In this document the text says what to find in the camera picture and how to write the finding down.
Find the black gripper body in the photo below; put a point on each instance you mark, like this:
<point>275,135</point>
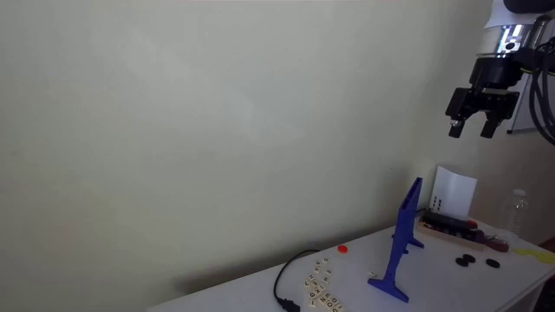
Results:
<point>490,90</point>

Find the white plastic container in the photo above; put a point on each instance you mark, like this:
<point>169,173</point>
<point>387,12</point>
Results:
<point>452,192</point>

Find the blue connect four gameboard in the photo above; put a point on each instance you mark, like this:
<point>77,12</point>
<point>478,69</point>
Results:
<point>401,238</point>

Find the black game chip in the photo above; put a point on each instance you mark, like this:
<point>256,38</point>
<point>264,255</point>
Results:
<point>462,262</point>
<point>469,257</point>
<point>493,264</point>

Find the yellow game chips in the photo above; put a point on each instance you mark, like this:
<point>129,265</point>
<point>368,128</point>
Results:
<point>544,257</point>

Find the white letter tiles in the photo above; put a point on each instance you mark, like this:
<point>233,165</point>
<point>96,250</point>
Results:
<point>318,293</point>

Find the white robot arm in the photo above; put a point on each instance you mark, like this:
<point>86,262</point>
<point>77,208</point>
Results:
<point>514,45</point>

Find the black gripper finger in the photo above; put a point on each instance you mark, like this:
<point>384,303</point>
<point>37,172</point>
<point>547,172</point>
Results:
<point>457,128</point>
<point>490,127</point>

